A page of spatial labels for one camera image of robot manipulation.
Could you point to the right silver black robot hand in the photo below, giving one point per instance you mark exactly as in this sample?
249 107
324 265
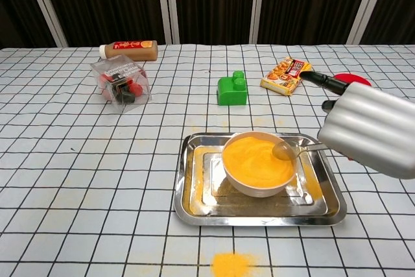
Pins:
373 127

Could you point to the small metal spoon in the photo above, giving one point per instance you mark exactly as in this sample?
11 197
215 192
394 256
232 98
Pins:
282 151

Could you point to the bowl of yellow powder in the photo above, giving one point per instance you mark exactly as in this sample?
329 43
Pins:
253 170

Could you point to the rectangular steel tray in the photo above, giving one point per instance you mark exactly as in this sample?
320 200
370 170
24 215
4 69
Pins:
259 215

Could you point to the white grid-patterned tablecloth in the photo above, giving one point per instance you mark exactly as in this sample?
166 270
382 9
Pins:
65 160

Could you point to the red plastic disc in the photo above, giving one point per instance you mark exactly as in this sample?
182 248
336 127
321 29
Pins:
355 78

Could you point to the yellow snack box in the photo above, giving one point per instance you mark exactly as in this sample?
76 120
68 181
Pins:
282 77

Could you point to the green toy building block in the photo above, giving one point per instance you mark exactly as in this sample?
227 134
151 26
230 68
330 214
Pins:
230 95

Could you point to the spilled yellow powder pile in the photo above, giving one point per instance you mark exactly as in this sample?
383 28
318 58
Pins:
230 265

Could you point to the brown drink bottle red label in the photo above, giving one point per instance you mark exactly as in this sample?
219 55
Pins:
136 50

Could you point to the clear box of capsules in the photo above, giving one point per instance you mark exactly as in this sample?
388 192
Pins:
123 85

